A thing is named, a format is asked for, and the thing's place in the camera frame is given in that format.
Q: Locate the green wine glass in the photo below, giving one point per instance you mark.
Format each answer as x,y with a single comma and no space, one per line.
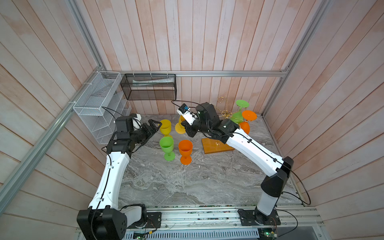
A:
167,146
237,116

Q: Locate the aluminium mounting rail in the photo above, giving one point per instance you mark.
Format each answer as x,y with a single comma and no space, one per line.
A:
216,217

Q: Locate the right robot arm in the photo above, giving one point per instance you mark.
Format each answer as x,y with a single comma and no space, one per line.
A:
276,168

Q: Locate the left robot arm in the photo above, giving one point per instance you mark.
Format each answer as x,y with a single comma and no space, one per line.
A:
104,219

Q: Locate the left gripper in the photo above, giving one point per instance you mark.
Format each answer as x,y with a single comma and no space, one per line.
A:
149,132

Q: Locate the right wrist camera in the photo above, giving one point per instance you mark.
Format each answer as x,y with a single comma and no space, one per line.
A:
187,114

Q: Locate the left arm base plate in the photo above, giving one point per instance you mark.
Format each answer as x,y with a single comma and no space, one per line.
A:
153,220

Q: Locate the orange wine glass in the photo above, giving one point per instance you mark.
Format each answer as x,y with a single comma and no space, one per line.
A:
185,149
248,116

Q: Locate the white mesh shelf organizer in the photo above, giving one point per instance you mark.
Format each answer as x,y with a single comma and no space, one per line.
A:
101,104

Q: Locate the yellow wine glass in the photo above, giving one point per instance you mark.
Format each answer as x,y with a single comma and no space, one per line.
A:
180,129
166,128

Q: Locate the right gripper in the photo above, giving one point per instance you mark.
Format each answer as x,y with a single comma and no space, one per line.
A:
188,128

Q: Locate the black mesh wall basket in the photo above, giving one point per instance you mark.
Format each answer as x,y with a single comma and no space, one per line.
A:
149,87

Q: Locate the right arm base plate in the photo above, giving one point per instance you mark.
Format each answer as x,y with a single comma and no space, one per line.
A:
255,218

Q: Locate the orange wooden rack base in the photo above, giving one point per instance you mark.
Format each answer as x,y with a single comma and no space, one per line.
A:
214,146

